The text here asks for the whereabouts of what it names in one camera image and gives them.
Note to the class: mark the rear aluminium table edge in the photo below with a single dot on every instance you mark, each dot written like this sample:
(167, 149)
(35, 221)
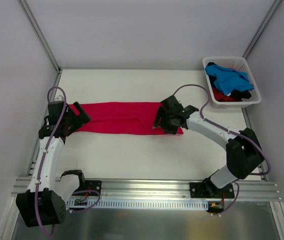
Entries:
(130, 68)

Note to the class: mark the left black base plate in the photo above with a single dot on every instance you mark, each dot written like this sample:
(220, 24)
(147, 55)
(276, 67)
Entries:
(94, 187)

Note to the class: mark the aluminium mounting rail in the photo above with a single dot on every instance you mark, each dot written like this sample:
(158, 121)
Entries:
(142, 189)

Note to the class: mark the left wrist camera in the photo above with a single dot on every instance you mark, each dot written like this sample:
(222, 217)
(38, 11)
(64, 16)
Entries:
(59, 98)

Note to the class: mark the red t shirt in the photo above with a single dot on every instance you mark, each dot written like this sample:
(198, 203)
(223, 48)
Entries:
(218, 96)

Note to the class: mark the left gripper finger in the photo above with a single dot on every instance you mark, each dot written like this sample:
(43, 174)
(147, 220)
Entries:
(80, 111)
(82, 119)

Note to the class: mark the white plastic basket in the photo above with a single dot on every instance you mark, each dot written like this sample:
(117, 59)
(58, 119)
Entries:
(239, 64)

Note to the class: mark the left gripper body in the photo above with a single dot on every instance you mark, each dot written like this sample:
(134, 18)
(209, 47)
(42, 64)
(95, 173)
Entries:
(74, 117)

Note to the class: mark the blue t shirt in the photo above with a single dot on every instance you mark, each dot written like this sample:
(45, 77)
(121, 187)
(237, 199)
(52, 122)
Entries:
(227, 79)

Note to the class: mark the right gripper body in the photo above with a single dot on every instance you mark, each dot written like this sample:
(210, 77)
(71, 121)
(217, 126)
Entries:
(166, 118)

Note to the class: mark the aluminium frame post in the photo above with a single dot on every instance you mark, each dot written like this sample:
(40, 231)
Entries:
(262, 27)
(36, 27)

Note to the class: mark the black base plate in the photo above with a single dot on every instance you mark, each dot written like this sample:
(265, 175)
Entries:
(94, 187)
(206, 190)

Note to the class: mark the right aluminium frame post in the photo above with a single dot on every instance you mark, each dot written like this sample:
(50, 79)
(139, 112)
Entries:
(262, 27)

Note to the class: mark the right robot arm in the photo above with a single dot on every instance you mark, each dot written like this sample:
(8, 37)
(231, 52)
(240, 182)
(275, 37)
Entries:
(243, 152)

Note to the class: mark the left aluminium frame post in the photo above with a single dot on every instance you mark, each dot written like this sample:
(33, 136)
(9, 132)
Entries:
(36, 27)

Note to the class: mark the pink t shirt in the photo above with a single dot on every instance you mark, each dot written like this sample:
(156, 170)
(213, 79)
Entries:
(133, 118)

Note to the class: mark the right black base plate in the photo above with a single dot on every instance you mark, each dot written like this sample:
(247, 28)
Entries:
(206, 190)

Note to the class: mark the white slotted cable duct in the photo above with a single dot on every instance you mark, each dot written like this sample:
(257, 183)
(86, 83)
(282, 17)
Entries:
(197, 205)

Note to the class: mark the black t shirt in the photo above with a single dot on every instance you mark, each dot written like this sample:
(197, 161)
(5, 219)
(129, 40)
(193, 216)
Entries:
(235, 93)

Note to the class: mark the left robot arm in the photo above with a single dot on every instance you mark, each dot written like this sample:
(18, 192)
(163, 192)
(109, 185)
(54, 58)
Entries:
(44, 201)

